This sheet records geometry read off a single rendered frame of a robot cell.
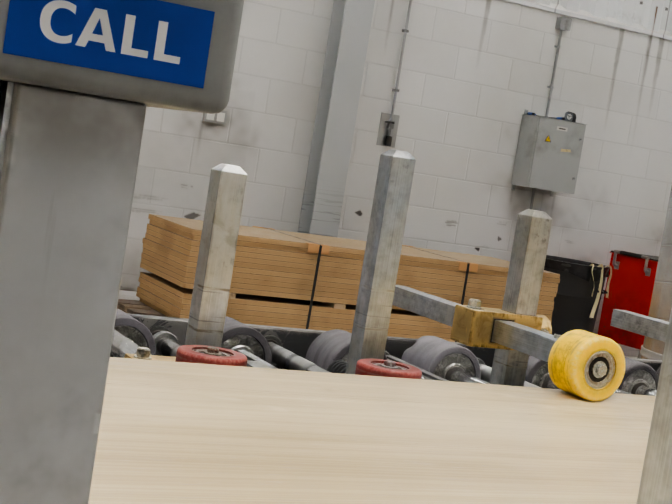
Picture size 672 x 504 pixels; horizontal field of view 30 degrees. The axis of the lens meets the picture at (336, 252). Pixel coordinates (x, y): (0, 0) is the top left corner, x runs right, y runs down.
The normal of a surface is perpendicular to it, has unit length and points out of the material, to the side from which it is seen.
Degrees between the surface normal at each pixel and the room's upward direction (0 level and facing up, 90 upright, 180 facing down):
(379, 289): 90
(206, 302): 90
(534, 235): 90
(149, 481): 0
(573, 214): 90
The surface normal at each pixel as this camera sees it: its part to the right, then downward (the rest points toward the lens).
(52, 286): 0.44, 0.14
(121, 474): 0.15, -0.99
